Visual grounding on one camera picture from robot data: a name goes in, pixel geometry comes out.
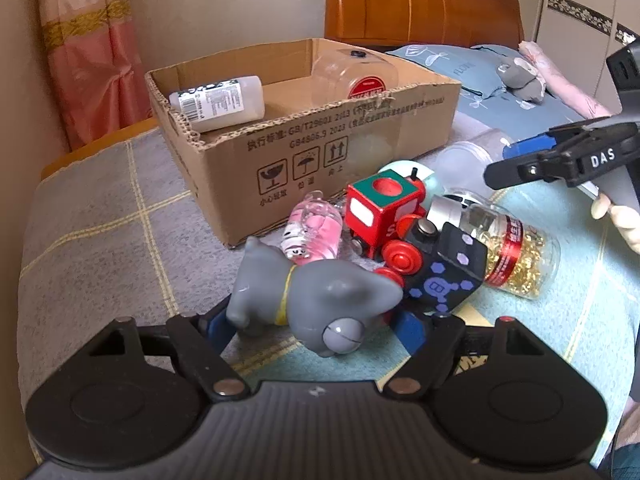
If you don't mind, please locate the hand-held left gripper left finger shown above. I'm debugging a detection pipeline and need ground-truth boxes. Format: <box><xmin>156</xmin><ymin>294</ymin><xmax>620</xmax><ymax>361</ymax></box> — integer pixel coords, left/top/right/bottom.
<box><xmin>90</xmin><ymin>307</ymin><xmax>251</xmax><ymax>403</ymax></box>

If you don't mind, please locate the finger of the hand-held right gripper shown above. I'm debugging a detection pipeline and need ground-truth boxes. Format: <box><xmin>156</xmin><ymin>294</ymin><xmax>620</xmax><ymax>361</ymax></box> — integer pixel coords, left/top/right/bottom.
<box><xmin>484</xmin><ymin>127</ymin><xmax>640</xmax><ymax>192</ymax></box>
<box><xmin>502</xmin><ymin>114</ymin><xmax>640</xmax><ymax>161</ymax></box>

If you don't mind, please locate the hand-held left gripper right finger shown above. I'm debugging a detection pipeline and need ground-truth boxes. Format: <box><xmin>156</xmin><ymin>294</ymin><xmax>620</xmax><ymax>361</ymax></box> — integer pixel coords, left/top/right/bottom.
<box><xmin>382</xmin><ymin>310</ymin><xmax>546</xmax><ymax>401</ymax></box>

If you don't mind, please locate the frosted white plastic bottle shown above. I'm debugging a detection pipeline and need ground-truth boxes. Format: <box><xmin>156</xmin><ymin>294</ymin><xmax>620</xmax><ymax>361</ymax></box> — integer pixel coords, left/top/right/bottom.
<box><xmin>435</xmin><ymin>127</ymin><xmax>516</xmax><ymax>196</ymax></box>

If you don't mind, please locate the black hexagon-print toy block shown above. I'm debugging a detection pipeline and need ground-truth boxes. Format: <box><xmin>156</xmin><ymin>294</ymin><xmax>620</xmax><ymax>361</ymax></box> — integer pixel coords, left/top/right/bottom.
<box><xmin>402</xmin><ymin>220</ymin><xmax>488</xmax><ymax>317</ymax></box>

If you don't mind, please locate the clear jar of gold capsules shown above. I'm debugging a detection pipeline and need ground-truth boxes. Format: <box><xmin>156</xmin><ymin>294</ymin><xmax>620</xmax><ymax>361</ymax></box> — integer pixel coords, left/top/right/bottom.
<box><xmin>427</xmin><ymin>192</ymin><xmax>561</xmax><ymax>301</ymax></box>

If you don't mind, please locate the grey rubber animal toy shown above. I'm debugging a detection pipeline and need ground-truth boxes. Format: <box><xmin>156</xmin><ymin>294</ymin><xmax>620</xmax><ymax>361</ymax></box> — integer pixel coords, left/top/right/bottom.
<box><xmin>226</xmin><ymin>236</ymin><xmax>403</xmax><ymax>359</ymax></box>

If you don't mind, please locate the pale teal plastic toy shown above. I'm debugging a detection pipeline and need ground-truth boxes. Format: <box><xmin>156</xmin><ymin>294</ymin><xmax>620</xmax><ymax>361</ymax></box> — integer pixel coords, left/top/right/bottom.
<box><xmin>377</xmin><ymin>159</ymin><xmax>441</xmax><ymax>196</ymax></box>

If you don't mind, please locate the red wooden toy train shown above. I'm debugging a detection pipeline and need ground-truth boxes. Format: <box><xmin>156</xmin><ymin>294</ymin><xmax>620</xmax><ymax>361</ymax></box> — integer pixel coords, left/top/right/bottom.
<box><xmin>345</xmin><ymin>165</ymin><xmax>441</xmax><ymax>286</ymax></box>

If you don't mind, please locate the pink pig toy bottle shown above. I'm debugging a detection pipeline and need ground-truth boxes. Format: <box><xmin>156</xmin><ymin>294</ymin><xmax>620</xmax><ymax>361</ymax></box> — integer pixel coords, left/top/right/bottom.
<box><xmin>282</xmin><ymin>191</ymin><xmax>345</xmax><ymax>266</ymax></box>

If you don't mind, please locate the cardboard box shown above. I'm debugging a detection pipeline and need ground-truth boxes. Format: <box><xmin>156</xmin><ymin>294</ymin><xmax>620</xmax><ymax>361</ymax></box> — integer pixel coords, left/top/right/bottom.
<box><xmin>145</xmin><ymin>37</ymin><xmax>462</xmax><ymax>250</ymax></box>

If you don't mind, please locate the person's right hand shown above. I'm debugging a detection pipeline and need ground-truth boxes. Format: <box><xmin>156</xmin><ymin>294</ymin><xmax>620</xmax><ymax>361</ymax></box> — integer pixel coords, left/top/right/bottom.
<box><xmin>591</xmin><ymin>194</ymin><xmax>640</xmax><ymax>256</ymax></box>

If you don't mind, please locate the blue floral bedsheet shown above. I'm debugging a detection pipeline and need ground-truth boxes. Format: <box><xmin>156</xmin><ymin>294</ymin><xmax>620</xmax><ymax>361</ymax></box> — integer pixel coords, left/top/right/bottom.
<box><xmin>450</xmin><ymin>77</ymin><xmax>613</xmax><ymax>161</ymax></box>

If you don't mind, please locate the pink rolled blanket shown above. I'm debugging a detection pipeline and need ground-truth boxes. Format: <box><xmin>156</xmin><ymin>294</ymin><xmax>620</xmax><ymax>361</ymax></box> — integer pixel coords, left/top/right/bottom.
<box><xmin>517</xmin><ymin>40</ymin><xmax>613</xmax><ymax>121</ymax></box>

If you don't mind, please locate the grey plush toy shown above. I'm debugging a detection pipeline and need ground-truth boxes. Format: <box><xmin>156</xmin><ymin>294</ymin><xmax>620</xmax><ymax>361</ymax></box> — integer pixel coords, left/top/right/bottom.
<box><xmin>496</xmin><ymin>57</ymin><xmax>548</xmax><ymax>106</ymax></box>

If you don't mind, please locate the dark floral trim strip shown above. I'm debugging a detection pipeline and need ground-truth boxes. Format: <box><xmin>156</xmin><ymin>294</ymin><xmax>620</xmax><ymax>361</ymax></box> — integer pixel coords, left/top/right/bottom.
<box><xmin>547</xmin><ymin>0</ymin><xmax>640</xmax><ymax>46</ymax></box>

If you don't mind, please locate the blue floral pillow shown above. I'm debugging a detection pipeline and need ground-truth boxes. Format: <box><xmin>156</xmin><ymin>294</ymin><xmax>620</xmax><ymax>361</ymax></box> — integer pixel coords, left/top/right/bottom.
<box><xmin>385</xmin><ymin>42</ymin><xmax>531</xmax><ymax>101</ymax></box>

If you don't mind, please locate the grey and teal plaid blanket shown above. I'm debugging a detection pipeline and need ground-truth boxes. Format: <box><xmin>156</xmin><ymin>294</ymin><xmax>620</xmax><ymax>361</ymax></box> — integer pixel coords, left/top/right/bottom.
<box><xmin>17</xmin><ymin>127</ymin><xmax>640</xmax><ymax>466</ymax></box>

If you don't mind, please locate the orange wooden headboard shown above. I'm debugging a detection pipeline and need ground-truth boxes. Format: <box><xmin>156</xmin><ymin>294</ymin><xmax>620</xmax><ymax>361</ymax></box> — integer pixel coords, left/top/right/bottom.
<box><xmin>324</xmin><ymin>0</ymin><xmax>526</xmax><ymax>53</ymax></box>

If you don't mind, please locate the clear jar with red label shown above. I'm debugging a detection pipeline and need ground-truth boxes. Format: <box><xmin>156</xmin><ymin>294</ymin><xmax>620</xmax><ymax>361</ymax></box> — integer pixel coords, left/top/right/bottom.
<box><xmin>311</xmin><ymin>49</ymin><xmax>400</xmax><ymax>111</ymax></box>

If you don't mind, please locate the white bottle with printed label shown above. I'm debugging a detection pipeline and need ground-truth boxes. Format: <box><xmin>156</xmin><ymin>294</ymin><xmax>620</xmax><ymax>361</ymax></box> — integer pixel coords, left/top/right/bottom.
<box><xmin>168</xmin><ymin>76</ymin><xmax>266</xmax><ymax>133</ymax></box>

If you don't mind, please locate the pink curtain with gold band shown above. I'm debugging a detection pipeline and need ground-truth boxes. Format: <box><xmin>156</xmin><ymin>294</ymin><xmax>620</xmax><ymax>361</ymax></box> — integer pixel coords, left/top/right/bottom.
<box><xmin>37</xmin><ymin>0</ymin><xmax>161</xmax><ymax>151</ymax></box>

